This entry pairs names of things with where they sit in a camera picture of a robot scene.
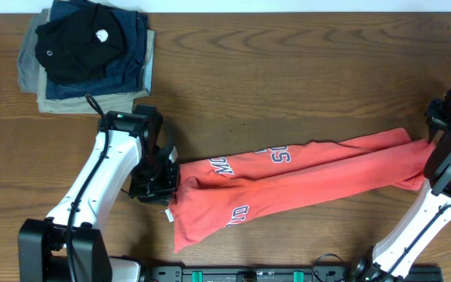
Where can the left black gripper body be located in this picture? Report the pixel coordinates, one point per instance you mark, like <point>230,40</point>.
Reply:
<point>153,180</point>

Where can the red printed t-shirt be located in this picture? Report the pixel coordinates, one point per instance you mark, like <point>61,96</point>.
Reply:
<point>220,192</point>

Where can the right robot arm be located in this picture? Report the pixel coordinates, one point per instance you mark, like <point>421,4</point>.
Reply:
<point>392,259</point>

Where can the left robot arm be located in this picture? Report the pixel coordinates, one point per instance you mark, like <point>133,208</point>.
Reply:
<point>67,245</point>

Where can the beige folded garment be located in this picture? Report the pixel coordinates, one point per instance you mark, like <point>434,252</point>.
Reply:
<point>123,101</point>

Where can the navy folded garment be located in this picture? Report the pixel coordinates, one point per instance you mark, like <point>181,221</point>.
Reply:
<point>122,74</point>

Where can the light blue folded garment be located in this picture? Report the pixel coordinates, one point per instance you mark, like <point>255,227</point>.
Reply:
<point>147,74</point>

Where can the black folded garment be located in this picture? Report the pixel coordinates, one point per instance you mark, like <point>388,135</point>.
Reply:
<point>77,47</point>

